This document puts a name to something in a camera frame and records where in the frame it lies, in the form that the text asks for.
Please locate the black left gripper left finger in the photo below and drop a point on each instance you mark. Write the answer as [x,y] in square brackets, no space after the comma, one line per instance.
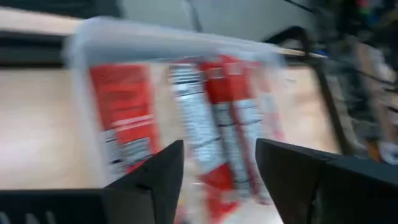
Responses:
[93,207]

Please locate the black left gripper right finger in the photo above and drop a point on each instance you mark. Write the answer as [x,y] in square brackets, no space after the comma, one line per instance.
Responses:
[335,193]

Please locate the red popcorn bag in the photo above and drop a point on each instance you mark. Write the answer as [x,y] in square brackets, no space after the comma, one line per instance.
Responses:
[196,118]
[124,99]
[242,84]

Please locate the clear plastic bin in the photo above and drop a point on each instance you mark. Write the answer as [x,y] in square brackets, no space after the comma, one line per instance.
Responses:
[140,43]

